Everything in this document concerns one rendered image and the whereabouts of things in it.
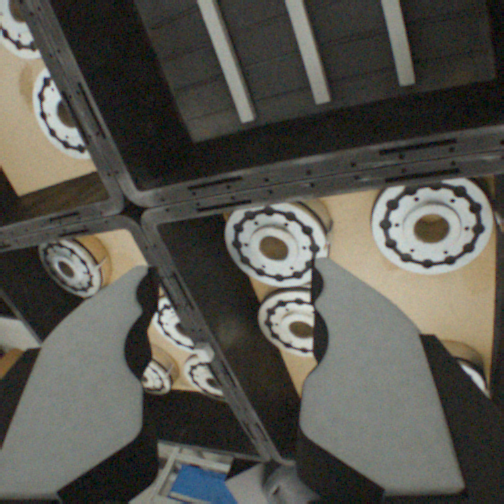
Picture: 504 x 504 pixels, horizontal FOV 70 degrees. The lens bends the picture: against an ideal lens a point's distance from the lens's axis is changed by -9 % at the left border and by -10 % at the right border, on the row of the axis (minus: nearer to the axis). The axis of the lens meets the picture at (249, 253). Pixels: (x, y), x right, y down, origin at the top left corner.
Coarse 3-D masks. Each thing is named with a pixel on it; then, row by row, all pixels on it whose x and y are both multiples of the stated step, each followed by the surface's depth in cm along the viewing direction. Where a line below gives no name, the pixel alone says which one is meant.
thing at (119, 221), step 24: (120, 216) 32; (0, 240) 41; (24, 240) 39; (48, 240) 38; (144, 240) 33; (0, 288) 48; (168, 288) 36; (192, 336) 39; (240, 408) 45; (240, 456) 53; (264, 456) 51
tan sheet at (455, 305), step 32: (352, 224) 37; (352, 256) 39; (384, 256) 38; (480, 256) 35; (256, 288) 46; (384, 288) 40; (416, 288) 39; (448, 288) 38; (480, 288) 37; (416, 320) 42; (448, 320) 40; (480, 320) 39; (288, 352) 51; (480, 352) 41
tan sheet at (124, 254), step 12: (108, 240) 50; (120, 240) 49; (132, 240) 48; (108, 252) 51; (120, 252) 50; (132, 252) 50; (120, 264) 52; (132, 264) 51; (144, 264) 50; (120, 276) 53; (156, 336) 59; (168, 348) 60; (180, 360) 61; (180, 372) 63; (180, 384) 66
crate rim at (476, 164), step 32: (448, 160) 21; (480, 160) 21; (256, 192) 27; (288, 192) 26; (320, 192) 25; (352, 192) 25; (160, 256) 34; (192, 320) 37; (224, 352) 40; (256, 416) 45
